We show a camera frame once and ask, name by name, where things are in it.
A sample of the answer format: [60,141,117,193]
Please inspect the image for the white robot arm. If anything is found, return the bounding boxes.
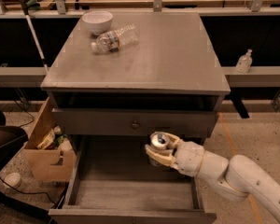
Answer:
[145,132,280,223]

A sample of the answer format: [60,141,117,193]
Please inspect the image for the grey metal shelf rail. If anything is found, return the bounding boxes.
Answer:
[0,66,280,91]

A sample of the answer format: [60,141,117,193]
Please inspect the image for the silver blue redbull can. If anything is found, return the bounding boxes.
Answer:
[146,133,171,166]

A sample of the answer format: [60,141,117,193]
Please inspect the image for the white round lid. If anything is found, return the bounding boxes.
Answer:
[4,173,21,189]

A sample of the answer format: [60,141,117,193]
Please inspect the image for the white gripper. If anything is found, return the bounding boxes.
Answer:
[145,132,205,177]

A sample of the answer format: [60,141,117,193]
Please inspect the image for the brown cardboard box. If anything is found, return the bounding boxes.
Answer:
[24,99,76,182]

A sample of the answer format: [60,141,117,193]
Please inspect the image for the clear hand sanitizer bottle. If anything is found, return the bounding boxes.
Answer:
[235,49,252,73]

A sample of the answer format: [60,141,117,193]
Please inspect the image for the grey wooden drawer cabinet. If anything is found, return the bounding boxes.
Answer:
[42,11,230,224]

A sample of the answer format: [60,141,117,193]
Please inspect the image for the grey upper closed drawer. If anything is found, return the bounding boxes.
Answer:
[52,108,217,138]

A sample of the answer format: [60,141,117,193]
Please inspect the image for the clear plastic water bottle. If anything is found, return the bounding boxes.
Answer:
[91,24,140,53]

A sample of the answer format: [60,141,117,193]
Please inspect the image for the black chair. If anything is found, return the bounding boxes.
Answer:
[0,110,49,221]

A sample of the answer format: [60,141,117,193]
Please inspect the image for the black floor cable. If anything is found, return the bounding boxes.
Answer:
[0,159,66,210]

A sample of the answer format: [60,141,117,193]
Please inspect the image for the grey open lower drawer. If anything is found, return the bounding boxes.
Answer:
[49,136,217,224]

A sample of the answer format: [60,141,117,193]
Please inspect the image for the white ceramic bowl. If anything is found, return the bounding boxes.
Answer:
[82,11,113,35]

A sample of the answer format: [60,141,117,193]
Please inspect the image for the white pole with black grip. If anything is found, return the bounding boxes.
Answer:
[19,0,49,74]

